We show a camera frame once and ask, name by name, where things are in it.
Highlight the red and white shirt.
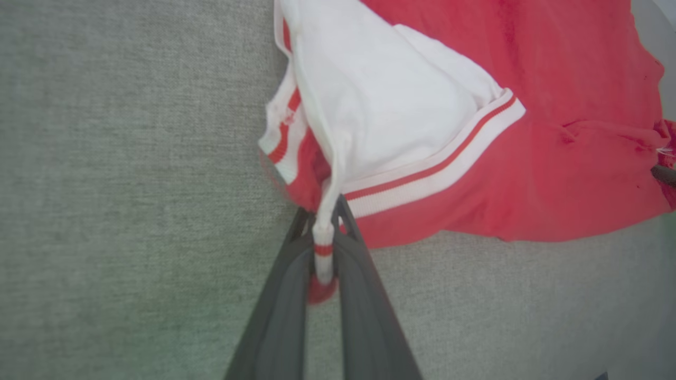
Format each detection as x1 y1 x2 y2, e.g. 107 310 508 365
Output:
258 0 676 306

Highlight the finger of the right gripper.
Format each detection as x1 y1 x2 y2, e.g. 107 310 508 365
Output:
651 165 676 186

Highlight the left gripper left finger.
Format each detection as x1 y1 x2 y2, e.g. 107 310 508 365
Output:
224 207 313 380

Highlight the grey fabric sofa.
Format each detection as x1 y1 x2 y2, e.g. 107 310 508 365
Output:
0 0 676 380

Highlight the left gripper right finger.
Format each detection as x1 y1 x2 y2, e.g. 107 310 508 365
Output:
332 194 423 380

